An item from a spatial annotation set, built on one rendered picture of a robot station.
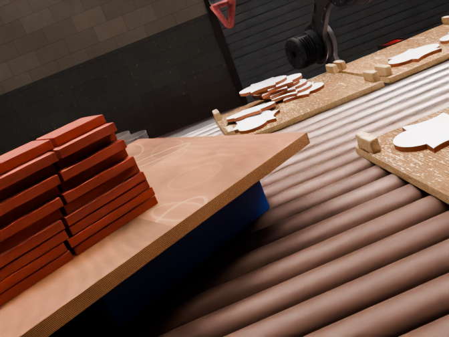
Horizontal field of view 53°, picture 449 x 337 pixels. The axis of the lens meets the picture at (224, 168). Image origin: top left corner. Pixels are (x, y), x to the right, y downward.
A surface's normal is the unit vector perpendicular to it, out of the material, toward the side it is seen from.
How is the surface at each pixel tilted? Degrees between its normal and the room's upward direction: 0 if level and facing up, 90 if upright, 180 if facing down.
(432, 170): 0
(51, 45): 90
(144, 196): 90
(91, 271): 0
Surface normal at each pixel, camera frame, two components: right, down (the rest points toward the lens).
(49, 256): 0.63, 0.03
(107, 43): 0.05, 0.32
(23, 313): -0.35, -0.88
